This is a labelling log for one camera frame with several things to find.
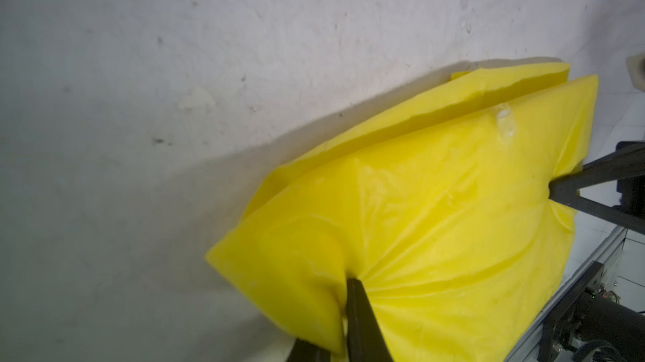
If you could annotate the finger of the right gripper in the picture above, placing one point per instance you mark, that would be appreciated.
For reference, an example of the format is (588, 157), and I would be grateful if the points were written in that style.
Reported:
(624, 168)

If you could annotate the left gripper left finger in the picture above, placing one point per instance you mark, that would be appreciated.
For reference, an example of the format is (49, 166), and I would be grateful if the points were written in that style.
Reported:
(303, 351)

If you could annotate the yellow raincoat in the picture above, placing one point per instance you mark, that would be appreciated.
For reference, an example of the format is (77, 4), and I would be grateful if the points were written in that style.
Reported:
(439, 206)

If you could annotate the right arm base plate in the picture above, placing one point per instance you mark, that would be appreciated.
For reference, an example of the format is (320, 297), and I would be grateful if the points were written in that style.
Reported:
(589, 325)

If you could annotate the aluminium mounting rail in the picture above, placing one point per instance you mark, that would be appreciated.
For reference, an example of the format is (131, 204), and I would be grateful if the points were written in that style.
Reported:
(621, 251)

